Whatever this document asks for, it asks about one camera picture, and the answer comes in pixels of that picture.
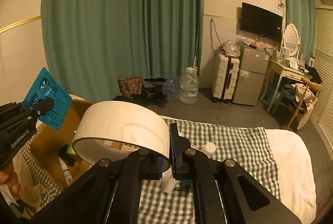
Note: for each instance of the person's left hand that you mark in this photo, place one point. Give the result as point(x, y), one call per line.
point(9, 177)

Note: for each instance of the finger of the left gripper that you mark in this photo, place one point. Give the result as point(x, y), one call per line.
point(37, 109)

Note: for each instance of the white hard suitcase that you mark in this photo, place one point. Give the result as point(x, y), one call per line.
point(224, 78)

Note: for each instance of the silver mini fridge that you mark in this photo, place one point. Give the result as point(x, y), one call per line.
point(252, 71)

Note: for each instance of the large clear water jug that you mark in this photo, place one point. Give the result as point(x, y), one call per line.
point(189, 86)

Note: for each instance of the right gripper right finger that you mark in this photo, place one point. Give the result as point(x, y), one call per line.
point(224, 192)

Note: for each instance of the oval white vanity mirror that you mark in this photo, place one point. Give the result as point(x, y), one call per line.
point(291, 40)

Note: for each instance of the small white cap bottle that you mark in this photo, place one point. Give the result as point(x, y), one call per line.
point(208, 149)

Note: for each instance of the white tape roll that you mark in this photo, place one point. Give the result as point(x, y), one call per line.
point(122, 122)

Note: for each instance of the wooden chair with clothes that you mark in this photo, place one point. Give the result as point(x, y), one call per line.
point(303, 96)

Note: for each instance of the green checkered cloth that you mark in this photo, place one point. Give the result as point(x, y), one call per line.
point(110, 191)

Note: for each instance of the teal blister pill pack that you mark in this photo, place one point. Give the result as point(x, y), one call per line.
point(46, 87)

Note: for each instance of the large green curtain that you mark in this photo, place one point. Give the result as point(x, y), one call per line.
point(91, 44)

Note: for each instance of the green snack packet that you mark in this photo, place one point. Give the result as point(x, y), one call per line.
point(185, 185)

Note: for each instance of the black wall television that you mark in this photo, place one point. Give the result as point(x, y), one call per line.
point(261, 22)

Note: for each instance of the brown cardboard box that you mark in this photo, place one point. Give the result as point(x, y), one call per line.
point(46, 146)

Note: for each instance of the narrow green curtain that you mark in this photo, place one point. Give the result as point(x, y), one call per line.
point(302, 13)

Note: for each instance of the brown patterned bag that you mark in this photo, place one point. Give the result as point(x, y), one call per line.
point(130, 86)

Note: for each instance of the black clothes pile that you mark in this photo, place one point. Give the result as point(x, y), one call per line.
point(152, 94)

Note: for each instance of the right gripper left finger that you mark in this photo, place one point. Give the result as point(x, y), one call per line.
point(109, 192)

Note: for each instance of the crushed blue water jug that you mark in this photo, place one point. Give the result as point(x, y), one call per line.
point(171, 88)

